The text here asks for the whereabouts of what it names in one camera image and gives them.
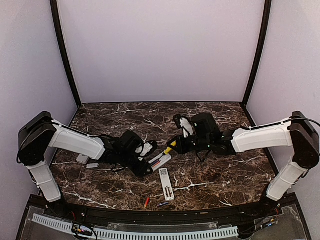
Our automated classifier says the plain white slim remote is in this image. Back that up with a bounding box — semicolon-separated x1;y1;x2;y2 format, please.
76;154;90;165

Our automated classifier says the white slotted cable duct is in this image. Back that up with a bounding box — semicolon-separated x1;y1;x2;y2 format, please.
32;213;239;240

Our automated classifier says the black frame post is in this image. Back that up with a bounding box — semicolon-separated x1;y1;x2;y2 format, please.
49;0;82;108
241;0;272;109

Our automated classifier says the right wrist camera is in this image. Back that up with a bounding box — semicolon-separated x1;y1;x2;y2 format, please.
173;114;194;138

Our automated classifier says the yellow handled screwdriver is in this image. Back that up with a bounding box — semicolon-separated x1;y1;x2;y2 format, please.
157;141;177;159

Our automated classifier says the left black frame post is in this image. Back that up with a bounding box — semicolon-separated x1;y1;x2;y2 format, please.
49;0;82;108

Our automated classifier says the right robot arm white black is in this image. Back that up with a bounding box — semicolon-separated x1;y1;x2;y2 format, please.
167;111;320;217

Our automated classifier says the red blue battery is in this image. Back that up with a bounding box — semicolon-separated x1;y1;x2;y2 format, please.
144;197;150;208

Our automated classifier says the right black frame post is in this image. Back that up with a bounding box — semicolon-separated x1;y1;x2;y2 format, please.
241;0;272;109

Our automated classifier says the white button remote control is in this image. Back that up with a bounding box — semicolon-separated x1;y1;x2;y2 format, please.
158;168;175;201

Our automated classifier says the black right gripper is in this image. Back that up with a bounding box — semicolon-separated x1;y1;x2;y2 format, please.
167;134;212;155

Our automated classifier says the white remote with barcode label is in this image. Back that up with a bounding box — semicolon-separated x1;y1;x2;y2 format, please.
148;154;172;172

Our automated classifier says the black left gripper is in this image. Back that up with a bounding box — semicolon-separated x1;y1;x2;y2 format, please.
118;151;153;178

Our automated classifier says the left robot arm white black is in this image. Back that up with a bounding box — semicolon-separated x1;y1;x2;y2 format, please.
16;111;158;218

